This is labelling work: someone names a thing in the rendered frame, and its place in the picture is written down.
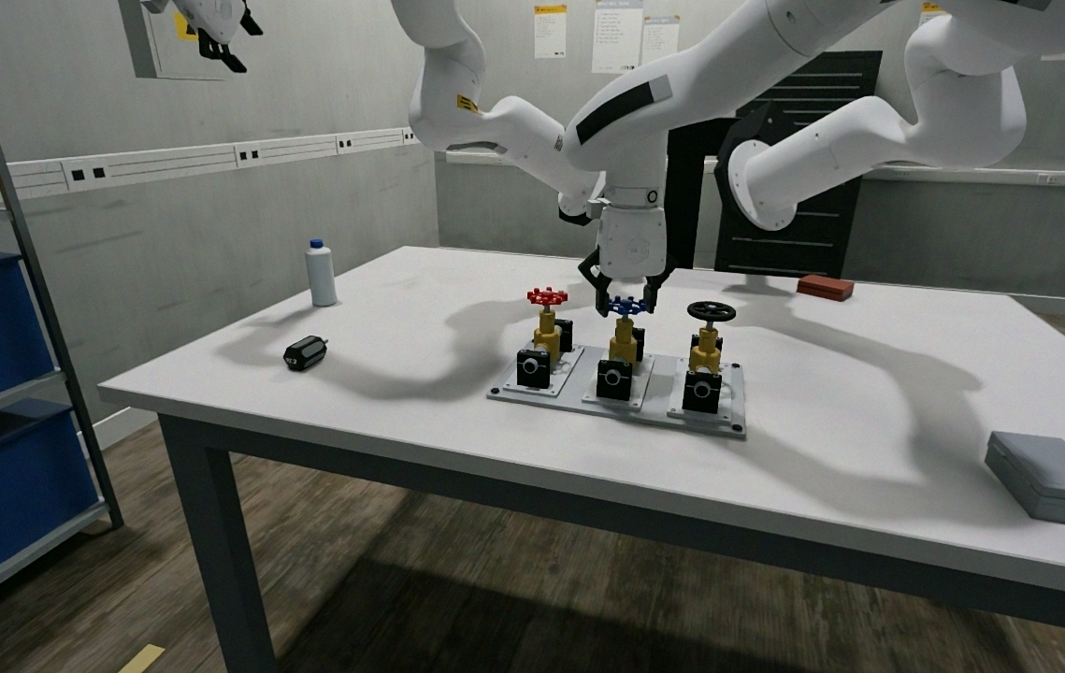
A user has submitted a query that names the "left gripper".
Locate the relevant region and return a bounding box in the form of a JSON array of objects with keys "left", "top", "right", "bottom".
[{"left": 578, "top": 203, "right": 679, "bottom": 318}]

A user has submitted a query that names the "reddish-brown rectangular block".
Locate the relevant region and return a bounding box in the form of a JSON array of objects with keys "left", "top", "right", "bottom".
[{"left": 796, "top": 275, "right": 855, "bottom": 302}]

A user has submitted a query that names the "white bottle with blue cap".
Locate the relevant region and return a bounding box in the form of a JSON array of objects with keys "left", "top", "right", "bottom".
[{"left": 305, "top": 239, "right": 338, "bottom": 307}]

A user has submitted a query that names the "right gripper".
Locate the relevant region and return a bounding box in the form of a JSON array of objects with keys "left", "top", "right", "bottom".
[{"left": 173, "top": 0, "right": 264, "bottom": 73}]

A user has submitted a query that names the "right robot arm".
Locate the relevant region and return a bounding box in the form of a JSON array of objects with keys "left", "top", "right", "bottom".
[{"left": 390, "top": 0, "right": 606, "bottom": 216}]

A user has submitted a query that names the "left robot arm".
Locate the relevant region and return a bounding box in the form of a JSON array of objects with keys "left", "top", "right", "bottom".
[{"left": 563, "top": 0, "right": 1065, "bottom": 231}]

